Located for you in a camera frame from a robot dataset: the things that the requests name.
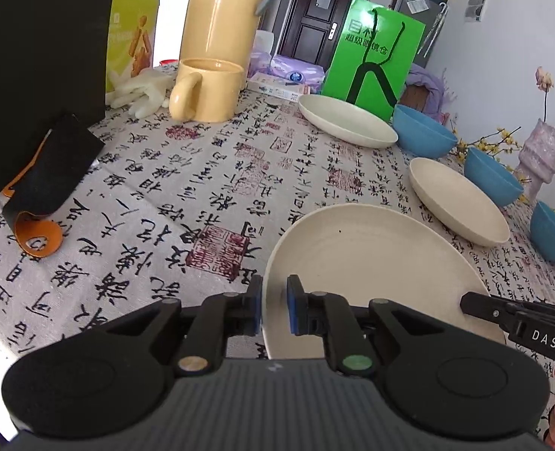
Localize blue bowl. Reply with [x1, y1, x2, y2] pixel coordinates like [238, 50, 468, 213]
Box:
[529, 201, 555, 263]
[464, 148, 523, 207]
[392, 105, 457, 160]

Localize pink purple vase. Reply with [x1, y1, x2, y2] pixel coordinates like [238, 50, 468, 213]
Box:
[514, 119, 555, 201]

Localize patterned calligraphy tablecloth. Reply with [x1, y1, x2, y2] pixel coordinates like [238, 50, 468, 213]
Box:
[0, 92, 555, 436]

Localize black orange tag card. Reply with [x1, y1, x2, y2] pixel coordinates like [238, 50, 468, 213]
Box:
[2, 113, 104, 259]

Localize cream plate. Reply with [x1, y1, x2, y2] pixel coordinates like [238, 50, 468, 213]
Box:
[409, 158, 510, 247]
[262, 204, 505, 359]
[298, 95, 399, 149]

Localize purple jacket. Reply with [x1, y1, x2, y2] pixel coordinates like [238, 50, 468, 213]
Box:
[405, 64, 456, 123]

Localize wall picture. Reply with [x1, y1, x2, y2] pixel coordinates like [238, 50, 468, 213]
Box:
[464, 0, 488, 23]

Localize yellow flower sprigs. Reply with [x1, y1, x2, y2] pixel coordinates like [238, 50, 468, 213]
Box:
[450, 127, 522, 174]

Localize blue bowl right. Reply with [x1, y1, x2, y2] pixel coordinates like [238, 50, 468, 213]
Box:
[529, 201, 555, 263]

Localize yellow mug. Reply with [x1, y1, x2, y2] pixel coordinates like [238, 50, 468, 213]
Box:
[168, 58, 245, 123]

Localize yellow green box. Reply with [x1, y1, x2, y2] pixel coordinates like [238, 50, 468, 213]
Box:
[105, 0, 159, 94]

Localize blue bowl middle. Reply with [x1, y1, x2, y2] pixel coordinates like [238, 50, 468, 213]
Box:
[464, 148, 523, 207]

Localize yellow thermos jug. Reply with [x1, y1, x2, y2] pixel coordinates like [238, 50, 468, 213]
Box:
[179, 0, 271, 70]

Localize dark entrance door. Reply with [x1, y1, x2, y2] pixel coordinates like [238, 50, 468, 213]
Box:
[276, 0, 352, 69]

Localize white book box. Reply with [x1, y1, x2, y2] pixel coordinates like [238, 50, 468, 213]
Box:
[247, 72, 311, 103]

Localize black paper bag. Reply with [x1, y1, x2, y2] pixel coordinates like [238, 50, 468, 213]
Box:
[0, 0, 112, 191]

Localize white rubber glove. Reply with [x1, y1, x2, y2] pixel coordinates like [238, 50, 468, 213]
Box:
[105, 68, 174, 119]

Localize purple tissue pack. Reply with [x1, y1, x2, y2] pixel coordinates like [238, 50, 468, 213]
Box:
[248, 30, 325, 90]

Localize grey refrigerator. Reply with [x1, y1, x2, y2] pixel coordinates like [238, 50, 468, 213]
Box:
[393, 0, 449, 68]

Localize wooden chair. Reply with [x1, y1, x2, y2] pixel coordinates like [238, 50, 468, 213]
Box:
[399, 85, 431, 112]

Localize cream plate back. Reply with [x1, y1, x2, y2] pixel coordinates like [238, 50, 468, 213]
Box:
[298, 95, 399, 149]

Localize blue bowl left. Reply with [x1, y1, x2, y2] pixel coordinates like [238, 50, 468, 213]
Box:
[392, 105, 457, 160]

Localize green shopping bag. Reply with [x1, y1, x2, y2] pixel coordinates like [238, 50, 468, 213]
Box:
[321, 0, 425, 121]

